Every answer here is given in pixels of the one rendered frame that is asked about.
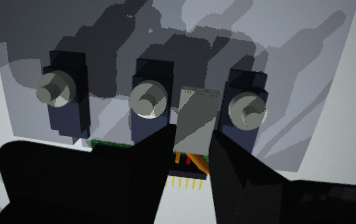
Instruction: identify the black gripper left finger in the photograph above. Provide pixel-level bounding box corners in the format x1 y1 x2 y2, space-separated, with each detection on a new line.
0 124 177 224

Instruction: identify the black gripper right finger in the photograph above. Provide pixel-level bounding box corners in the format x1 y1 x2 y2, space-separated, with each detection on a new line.
209 130 356 224

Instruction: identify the black pin header strip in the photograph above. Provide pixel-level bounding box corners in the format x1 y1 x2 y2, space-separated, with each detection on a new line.
91 140 208 180

